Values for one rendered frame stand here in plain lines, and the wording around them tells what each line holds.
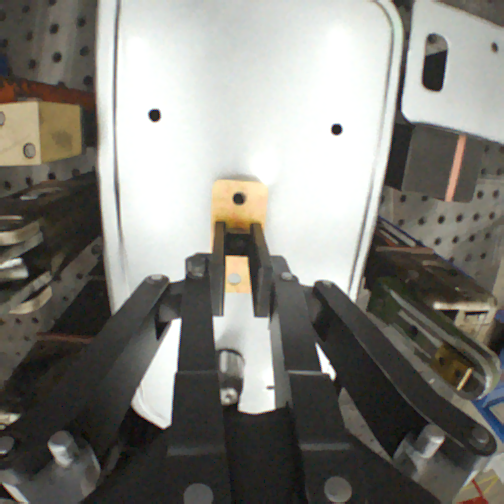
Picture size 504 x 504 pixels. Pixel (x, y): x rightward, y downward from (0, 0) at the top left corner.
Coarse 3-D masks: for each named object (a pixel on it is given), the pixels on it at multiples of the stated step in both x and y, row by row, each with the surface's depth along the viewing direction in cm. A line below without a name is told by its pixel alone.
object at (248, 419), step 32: (224, 416) 7; (256, 416) 7; (288, 416) 7; (160, 448) 6; (256, 448) 6; (288, 448) 6; (128, 480) 5; (160, 480) 5; (256, 480) 6; (288, 480) 6; (384, 480) 6
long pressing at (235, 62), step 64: (128, 0) 16; (192, 0) 17; (256, 0) 17; (320, 0) 17; (384, 0) 17; (128, 64) 18; (192, 64) 18; (256, 64) 19; (320, 64) 19; (384, 64) 19; (128, 128) 20; (192, 128) 20; (256, 128) 20; (320, 128) 21; (384, 128) 21; (128, 192) 21; (192, 192) 22; (320, 192) 23; (128, 256) 23; (320, 256) 25; (256, 320) 27; (256, 384) 30
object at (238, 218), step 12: (228, 180) 20; (216, 192) 20; (228, 192) 20; (252, 192) 20; (264, 192) 20; (216, 204) 20; (228, 204) 20; (252, 204) 20; (264, 204) 20; (216, 216) 21; (228, 216) 21; (240, 216) 21; (252, 216) 21; (264, 216) 21; (228, 228) 21; (240, 228) 21; (264, 228) 21; (228, 240) 20; (228, 252) 21; (240, 252) 21; (228, 264) 22; (240, 264) 22; (228, 288) 23; (240, 288) 23
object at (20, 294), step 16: (32, 240) 16; (0, 256) 14; (16, 256) 15; (32, 272) 18; (48, 272) 18; (0, 288) 15; (16, 288) 16; (32, 288) 17; (0, 304) 14; (16, 304) 15
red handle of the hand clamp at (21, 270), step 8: (24, 256) 16; (8, 264) 15; (16, 264) 16; (24, 264) 16; (0, 272) 15; (8, 272) 15; (16, 272) 16; (24, 272) 16; (0, 280) 15; (8, 280) 16; (16, 280) 16; (24, 280) 17
